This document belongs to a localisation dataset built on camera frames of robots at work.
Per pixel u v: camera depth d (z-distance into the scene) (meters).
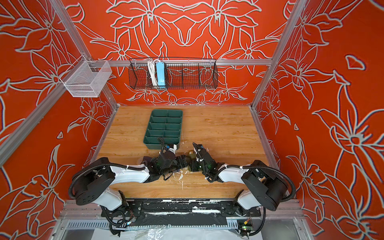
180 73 0.98
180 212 0.73
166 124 1.02
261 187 0.43
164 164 0.66
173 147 0.81
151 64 0.87
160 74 0.89
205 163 0.67
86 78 0.92
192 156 0.85
